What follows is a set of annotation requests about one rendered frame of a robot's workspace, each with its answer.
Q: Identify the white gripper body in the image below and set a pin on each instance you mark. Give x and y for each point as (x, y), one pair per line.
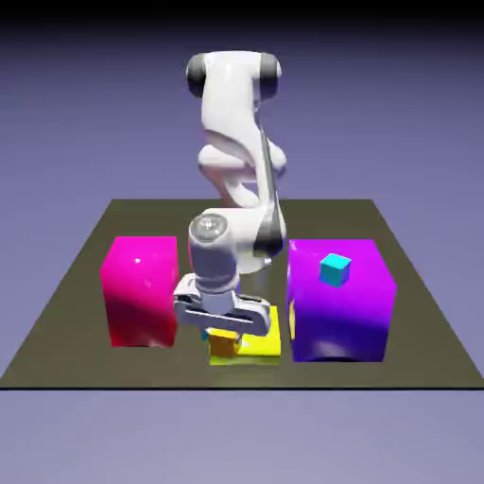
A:
(249, 315)

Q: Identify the small orange cube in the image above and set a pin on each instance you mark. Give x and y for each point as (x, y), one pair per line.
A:
(221, 344)

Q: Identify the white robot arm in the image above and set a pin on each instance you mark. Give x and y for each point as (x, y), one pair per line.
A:
(230, 124)

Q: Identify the small cyan cube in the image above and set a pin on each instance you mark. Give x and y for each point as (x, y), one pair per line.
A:
(334, 269)

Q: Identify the large yellow box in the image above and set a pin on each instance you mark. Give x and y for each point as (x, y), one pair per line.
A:
(261, 344)

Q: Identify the large purple box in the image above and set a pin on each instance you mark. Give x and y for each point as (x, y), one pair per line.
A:
(336, 314)

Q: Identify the large pink box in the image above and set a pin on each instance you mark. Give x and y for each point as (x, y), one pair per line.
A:
(140, 287)

